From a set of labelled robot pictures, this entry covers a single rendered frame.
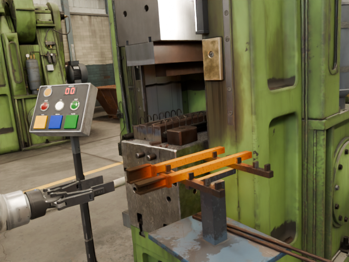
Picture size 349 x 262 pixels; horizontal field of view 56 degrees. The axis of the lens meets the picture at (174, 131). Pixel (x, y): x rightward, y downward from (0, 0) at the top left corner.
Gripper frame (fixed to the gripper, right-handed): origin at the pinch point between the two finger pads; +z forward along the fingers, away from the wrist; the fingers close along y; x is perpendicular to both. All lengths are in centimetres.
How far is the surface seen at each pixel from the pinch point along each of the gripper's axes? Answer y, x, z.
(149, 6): -34, 58, 45
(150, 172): 0.6, -0.6, 17.6
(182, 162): 1.4, 0.0, 30.5
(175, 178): 13.1, 0.1, 18.6
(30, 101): -520, -8, 105
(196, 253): 14.2, -26.1, 23.7
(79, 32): -887, 151, 357
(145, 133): -44, 3, 44
